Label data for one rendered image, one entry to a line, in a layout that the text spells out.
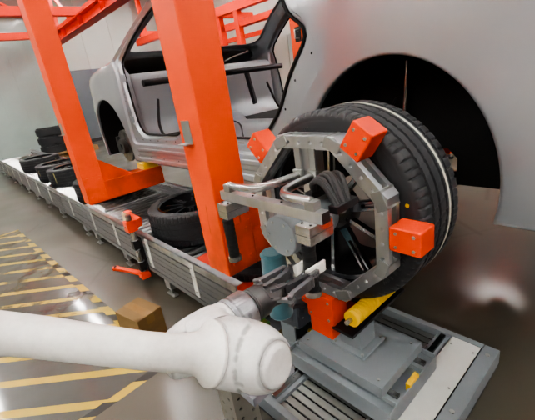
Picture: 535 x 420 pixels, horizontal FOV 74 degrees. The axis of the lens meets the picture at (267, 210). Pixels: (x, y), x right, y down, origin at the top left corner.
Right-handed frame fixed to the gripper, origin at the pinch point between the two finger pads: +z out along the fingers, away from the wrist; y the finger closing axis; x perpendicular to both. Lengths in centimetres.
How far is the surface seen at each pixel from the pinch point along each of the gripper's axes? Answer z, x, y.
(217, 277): 21, -44, -86
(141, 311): -8, -65, -126
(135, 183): 53, -24, -253
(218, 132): 21, 29, -60
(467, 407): 50, -76, 23
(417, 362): 50, -66, 4
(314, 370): 23, -68, -26
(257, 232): 31, -17, -60
